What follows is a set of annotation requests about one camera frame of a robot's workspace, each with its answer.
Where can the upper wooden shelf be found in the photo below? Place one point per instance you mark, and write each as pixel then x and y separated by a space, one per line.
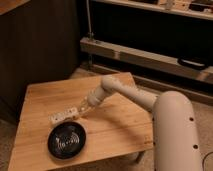
pixel 176 7

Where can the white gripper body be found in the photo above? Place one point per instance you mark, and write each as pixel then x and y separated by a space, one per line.
pixel 97 96

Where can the wooden shelf beam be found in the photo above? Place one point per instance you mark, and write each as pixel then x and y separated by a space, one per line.
pixel 145 59

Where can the black handle on shelf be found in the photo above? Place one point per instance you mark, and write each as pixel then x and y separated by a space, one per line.
pixel 192 65

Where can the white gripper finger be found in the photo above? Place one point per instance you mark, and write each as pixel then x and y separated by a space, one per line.
pixel 84 102
pixel 85 111

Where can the black ceramic bowl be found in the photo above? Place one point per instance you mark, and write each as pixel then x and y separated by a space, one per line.
pixel 66 140

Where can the wooden table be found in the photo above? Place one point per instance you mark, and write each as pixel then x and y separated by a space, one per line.
pixel 117 127

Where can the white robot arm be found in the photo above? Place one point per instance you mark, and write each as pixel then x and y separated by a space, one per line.
pixel 175 137

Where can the metal pole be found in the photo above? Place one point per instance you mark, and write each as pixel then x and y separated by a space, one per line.
pixel 90 31

